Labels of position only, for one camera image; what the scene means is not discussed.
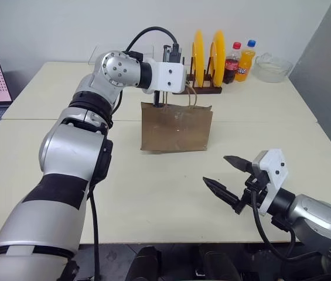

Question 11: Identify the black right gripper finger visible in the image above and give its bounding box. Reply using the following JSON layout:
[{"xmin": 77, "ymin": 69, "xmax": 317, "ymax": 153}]
[
  {"xmin": 202, "ymin": 176, "xmax": 241, "ymax": 207},
  {"xmin": 223, "ymin": 155, "xmax": 255, "ymax": 174}
]

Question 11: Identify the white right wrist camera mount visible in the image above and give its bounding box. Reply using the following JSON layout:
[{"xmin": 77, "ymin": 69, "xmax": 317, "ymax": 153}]
[{"xmin": 251, "ymin": 148, "xmax": 289, "ymax": 216}]

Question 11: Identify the orange soda bottle blue cap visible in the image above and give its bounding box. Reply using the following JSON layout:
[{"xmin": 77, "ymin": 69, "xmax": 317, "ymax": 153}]
[{"xmin": 234, "ymin": 40, "xmax": 257, "ymax": 83}]

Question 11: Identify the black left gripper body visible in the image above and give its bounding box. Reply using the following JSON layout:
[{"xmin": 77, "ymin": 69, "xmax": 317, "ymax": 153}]
[{"xmin": 161, "ymin": 43, "xmax": 185, "ymax": 64}]

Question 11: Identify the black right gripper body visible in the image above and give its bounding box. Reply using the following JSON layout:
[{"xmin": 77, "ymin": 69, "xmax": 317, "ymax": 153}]
[{"xmin": 235, "ymin": 169, "xmax": 271, "ymax": 216}]

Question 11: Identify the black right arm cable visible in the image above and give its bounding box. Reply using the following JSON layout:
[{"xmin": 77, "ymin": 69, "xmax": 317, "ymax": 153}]
[{"xmin": 250, "ymin": 187, "xmax": 330, "ymax": 261}]

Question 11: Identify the dark rounded shape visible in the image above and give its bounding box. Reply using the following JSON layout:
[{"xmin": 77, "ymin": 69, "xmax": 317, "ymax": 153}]
[
  {"xmin": 125, "ymin": 245, "xmax": 163, "ymax": 281},
  {"xmin": 197, "ymin": 245, "xmax": 241, "ymax": 281}
]

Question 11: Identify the cola bottle red cap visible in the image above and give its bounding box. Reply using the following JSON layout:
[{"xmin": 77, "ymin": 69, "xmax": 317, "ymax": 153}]
[{"xmin": 223, "ymin": 42, "xmax": 243, "ymax": 85}]

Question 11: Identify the grey partition panel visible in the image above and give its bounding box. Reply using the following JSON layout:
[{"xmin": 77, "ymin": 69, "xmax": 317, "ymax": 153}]
[{"xmin": 288, "ymin": 0, "xmax": 331, "ymax": 174}]

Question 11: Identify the brown wooden dish rack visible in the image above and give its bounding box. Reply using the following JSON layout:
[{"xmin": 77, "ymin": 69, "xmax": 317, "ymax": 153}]
[{"xmin": 172, "ymin": 55, "xmax": 223, "ymax": 95}]

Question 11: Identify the brown paper bag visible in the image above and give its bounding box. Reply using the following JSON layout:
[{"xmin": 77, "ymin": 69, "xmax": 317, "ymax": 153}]
[{"xmin": 139, "ymin": 84, "xmax": 214, "ymax": 153}]

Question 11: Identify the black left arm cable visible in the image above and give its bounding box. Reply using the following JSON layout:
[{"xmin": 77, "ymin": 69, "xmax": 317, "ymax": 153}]
[{"xmin": 87, "ymin": 26, "xmax": 181, "ymax": 281}]

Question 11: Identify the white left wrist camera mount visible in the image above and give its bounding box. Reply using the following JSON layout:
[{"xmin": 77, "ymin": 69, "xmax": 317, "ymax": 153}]
[{"xmin": 149, "ymin": 60, "xmax": 187, "ymax": 95}]

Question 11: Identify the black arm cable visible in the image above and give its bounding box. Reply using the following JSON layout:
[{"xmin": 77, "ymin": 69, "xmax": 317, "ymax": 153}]
[
  {"xmin": 87, "ymin": 26, "xmax": 181, "ymax": 281},
  {"xmin": 250, "ymin": 187, "xmax": 330, "ymax": 261}
]

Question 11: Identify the clear glass bowl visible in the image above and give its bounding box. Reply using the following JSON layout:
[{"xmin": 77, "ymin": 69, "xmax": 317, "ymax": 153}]
[{"xmin": 254, "ymin": 52, "xmax": 294, "ymax": 84}]

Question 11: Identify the yellow plate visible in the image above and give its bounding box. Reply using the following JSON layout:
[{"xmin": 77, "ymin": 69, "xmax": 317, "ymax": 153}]
[
  {"xmin": 209, "ymin": 29, "xmax": 227, "ymax": 88},
  {"xmin": 191, "ymin": 28, "xmax": 206, "ymax": 88}
]

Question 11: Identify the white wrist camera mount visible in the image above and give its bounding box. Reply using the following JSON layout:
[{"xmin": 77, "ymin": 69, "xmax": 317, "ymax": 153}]
[
  {"xmin": 149, "ymin": 60, "xmax": 187, "ymax": 95},
  {"xmin": 251, "ymin": 148, "xmax": 289, "ymax": 216}
]

